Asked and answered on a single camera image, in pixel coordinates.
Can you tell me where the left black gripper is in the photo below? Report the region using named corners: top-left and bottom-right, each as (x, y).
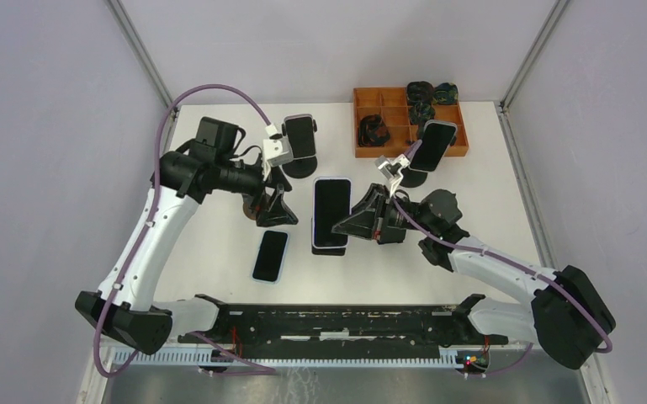
top-left (217, 157), bottom-right (299, 227)

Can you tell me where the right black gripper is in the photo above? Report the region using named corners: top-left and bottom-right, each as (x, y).
top-left (331, 183), bottom-right (435, 241)

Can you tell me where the lavender case phone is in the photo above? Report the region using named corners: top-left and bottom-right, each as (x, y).
top-left (312, 178), bottom-right (352, 249)

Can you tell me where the light blue case phone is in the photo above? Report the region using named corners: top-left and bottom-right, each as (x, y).
top-left (252, 231), bottom-right (289, 284)

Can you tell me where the black small phone stand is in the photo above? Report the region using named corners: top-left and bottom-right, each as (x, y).
top-left (311, 246), bottom-right (347, 257)

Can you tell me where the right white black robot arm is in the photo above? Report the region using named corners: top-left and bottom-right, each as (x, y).
top-left (331, 183), bottom-right (617, 369)

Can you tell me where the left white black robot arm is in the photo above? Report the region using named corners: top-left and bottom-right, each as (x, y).
top-left (75, 117), bottom-right (299, 354)

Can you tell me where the black wedge phone stand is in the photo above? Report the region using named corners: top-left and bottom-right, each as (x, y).
top-left (374, 224), bottom-right (406, 245)

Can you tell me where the black round stand right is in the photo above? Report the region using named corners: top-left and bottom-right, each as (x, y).
top-left (400, 140), bottom-right (427, 188)

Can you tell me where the black round stand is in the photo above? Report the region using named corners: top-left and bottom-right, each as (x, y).
top-left (280, 116), bottom-right (319, 180)
top-left (400, 140), bottom-right (427, 188)

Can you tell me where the black round stand rear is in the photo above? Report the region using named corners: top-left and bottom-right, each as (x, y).
top-left (280, 116), bottom-right (319, 180)

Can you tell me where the grey case phone rear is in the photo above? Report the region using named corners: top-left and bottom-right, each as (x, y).
top-left (282, 114), bottom-right (317, 160)

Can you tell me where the pink case phone tilted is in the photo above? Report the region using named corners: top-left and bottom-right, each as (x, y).
top-left (408, 120), bottom-right (458, 173)

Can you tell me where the orange compartment tray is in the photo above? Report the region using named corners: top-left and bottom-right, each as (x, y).
top-left (353, 87), bottom-right (469, 158)

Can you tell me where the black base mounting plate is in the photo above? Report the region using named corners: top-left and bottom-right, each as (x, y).
top-left (204, 300), bottom-right (508, 359)

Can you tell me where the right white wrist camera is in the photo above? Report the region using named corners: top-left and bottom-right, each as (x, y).
top-left (374, 154), bottom-right (411, 199)

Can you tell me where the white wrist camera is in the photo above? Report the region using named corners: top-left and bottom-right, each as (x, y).
top-left (374, 154), bottom-right (411, 199)
top-left (262, 124), bottom-right (294, 167)

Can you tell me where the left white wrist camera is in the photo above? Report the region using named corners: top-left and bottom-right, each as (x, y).
top-left (262, 124), bottom-right (294, 167)

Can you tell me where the black strap in tray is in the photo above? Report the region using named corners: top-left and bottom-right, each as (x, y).
top-left (357, 114), bottom-right (391, 148)

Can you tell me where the black strap top tray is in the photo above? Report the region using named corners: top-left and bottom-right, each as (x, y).
top-left (406, 80), bottom-right (436, 107)

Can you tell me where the dark green strap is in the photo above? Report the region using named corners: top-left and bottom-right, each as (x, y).
top-left (432, 82), bottom-right (460, 107)

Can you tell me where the white cable duct rail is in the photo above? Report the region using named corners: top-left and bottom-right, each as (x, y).
top-left (131, 345), bottom-right (475, 370)

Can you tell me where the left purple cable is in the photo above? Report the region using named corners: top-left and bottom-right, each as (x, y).
top-left (92, 83), bottom-right (278, 379)

